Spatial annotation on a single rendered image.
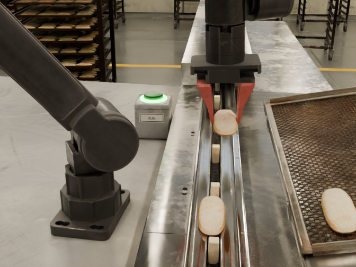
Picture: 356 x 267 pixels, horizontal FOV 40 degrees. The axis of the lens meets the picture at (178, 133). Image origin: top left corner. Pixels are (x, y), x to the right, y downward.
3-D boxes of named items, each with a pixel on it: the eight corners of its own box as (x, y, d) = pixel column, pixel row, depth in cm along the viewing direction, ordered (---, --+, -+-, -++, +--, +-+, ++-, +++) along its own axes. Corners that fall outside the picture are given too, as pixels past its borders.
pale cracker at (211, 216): (199, 197, 72) (199, 190, 72) (225, 198, 72) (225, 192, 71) (196, 236, 63) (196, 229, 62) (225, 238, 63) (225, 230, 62)
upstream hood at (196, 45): (200, 14, 236) (200, -4, 233) (237, 14, 235) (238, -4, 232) (180, 91, 121) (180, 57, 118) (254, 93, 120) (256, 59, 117)
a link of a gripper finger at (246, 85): (206, 114, 80) (205, 58, 76) (250, 113, 79) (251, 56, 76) (206, 131, 74) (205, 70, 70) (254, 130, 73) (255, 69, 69)
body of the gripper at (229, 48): (192, 67, 77) (190, 19, 74) (257, 65, 76) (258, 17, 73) (190, 79, 71) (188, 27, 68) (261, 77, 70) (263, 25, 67)
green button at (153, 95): (145, 98, 102) (144, 90, 102) (164, 98, 102) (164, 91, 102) (142, 104, 99) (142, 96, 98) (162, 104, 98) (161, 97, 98)
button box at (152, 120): (140, 139, 108) (138, 91, 104) (175, 140, 108) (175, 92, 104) (134, 154, 101) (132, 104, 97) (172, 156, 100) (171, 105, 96)
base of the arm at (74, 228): (80, 193, 79) (48, 235, 68) (76, 148, 76) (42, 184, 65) (131, 198, 78) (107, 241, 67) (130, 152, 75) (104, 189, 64)
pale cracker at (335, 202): (317, 192, 64) (317, 185, 64) (347, 189, 64) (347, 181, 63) (329, 236, 55) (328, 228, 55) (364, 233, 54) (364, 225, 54)
